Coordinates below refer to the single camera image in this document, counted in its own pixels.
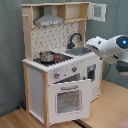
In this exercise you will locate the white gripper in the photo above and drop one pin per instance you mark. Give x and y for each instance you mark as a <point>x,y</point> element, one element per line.
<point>96,45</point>

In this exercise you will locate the white toy oven door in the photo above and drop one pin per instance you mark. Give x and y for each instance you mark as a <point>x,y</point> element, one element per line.
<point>69,101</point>

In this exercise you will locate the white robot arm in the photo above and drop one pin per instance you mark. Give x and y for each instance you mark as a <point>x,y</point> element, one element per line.
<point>114,50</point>

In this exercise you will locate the wooden toy kitchen unit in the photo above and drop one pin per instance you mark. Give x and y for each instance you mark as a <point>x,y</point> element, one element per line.
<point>38,78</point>

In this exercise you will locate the grey toy sink basin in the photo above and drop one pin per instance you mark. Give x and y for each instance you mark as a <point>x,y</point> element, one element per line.
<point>79,51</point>

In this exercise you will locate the grey toy ice dispenser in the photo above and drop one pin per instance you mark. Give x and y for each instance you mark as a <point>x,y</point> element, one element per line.
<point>91,72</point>

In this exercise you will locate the black toy faucet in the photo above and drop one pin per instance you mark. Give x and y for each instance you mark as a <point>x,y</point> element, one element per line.
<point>73,40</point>

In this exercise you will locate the right red stove knob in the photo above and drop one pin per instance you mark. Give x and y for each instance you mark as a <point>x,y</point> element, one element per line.
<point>74,69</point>

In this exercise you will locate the red stove knob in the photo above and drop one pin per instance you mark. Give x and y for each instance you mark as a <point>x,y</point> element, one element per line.
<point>74,69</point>
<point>56,75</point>

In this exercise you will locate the white toy microwave door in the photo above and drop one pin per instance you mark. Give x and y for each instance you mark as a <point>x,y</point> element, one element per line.
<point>96,11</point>

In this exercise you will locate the black toy stovetop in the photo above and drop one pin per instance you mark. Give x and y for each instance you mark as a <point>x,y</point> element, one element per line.
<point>57,59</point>

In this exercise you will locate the left red stove knob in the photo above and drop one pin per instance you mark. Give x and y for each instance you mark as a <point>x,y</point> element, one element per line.
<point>56,75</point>

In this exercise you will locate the small metal cooking pot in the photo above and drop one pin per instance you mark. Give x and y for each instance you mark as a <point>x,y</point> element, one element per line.
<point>47,56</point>

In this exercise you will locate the grey toy range hood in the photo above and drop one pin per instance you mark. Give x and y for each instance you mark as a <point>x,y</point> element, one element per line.
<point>46,15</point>

